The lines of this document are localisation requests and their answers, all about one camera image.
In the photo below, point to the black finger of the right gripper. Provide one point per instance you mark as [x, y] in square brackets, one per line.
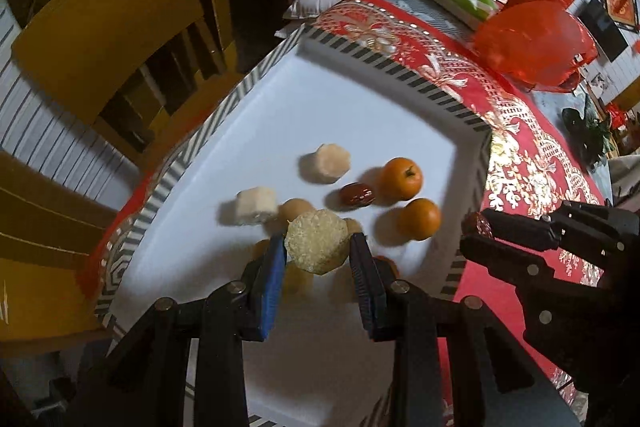
[520, 229]
[505, 262]

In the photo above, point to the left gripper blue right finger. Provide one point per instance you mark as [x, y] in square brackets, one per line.
[371, 289]

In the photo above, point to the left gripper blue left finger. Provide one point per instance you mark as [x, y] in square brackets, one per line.
[259, 304]

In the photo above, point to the red jujube date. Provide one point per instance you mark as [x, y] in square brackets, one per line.
[475, 223]

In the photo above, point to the pale rock sugar piece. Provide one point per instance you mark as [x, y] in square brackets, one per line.
[317, 241]

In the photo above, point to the orange kumquat in tray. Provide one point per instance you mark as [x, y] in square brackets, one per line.
[400, 179]
[419, 220]

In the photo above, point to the red jujube in tray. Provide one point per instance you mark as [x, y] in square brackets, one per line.
[356, 195]

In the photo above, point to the tan longan in tray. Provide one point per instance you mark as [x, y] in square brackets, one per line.
[292, 208]

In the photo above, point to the white tray striped rim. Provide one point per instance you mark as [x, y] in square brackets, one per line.
[318, 367]

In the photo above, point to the dark green leafy vegetable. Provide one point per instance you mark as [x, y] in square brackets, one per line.
[587, 138]

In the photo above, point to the red plastic bag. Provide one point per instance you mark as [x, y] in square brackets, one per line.
[537, 43]

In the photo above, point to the white lace tablecloth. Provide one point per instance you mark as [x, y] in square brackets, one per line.
[550, 104]

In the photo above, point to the wall television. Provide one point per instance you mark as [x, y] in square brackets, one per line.
[603, 29]

